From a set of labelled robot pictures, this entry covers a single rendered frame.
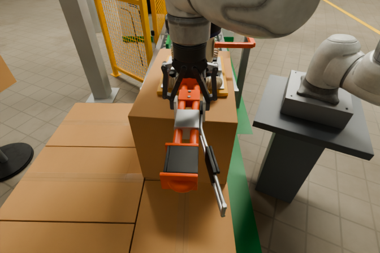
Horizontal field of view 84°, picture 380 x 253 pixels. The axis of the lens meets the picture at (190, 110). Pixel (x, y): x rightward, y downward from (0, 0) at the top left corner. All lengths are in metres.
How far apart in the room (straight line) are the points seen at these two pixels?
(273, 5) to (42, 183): 1.20
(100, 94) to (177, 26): 2.19
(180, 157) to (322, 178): 1.65
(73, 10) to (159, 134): 1.63
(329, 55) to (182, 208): 0.90
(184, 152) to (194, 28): 0.25
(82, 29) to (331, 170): 2.43
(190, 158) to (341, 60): 0.81
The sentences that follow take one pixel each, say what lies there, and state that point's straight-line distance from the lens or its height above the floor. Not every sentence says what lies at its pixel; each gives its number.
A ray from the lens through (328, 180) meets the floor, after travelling 2.01.
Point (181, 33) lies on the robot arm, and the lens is 0.44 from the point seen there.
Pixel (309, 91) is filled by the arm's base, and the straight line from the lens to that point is 1.17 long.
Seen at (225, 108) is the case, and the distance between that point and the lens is 0.82.
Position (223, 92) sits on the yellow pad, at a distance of 0.86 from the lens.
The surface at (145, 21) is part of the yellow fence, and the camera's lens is 2.13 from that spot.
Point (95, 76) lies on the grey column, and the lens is 2.46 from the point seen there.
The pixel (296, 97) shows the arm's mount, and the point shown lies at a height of 0.85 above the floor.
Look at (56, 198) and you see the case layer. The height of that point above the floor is 0.54.
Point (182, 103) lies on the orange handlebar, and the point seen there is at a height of 1.08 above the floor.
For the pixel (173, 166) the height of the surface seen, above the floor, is 1.10.
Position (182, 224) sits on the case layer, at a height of 0.54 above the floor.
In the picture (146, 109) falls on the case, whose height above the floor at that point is 0.94.
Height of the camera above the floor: 1.45
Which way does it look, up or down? 40 degrees down
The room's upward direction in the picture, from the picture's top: straight up
